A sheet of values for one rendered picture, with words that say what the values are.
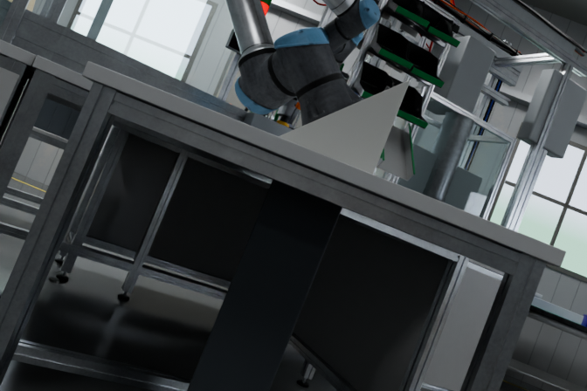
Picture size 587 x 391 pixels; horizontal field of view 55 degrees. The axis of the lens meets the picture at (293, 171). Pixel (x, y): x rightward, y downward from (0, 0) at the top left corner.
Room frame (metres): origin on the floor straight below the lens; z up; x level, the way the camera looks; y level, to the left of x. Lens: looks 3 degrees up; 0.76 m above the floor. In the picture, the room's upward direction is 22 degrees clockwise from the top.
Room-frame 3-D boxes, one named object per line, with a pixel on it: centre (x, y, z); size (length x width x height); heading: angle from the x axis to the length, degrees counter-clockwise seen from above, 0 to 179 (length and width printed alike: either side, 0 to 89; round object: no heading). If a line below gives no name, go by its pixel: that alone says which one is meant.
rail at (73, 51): (1.62, 0.28, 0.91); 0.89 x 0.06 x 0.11; 115
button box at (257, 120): (1.64, 0.08, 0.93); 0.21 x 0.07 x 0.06; 115
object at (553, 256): (1.33, -0.05, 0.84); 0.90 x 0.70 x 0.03; 87
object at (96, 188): (3.39, -0.05, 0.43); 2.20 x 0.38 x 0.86; 115
